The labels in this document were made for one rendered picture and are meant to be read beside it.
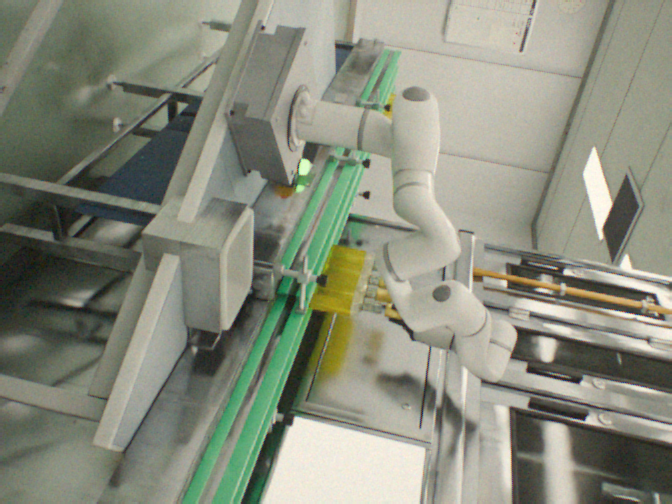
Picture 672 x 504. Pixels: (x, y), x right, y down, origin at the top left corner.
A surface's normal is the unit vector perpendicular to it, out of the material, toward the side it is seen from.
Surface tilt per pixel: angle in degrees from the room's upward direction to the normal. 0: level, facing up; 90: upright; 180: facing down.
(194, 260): 90
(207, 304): 90
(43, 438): 90
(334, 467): 90
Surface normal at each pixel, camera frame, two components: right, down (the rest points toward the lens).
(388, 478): 0.10, -0.80
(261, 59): -0.02, -0.39
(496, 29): -0.15, 0.57
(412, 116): -0.06, -0.65
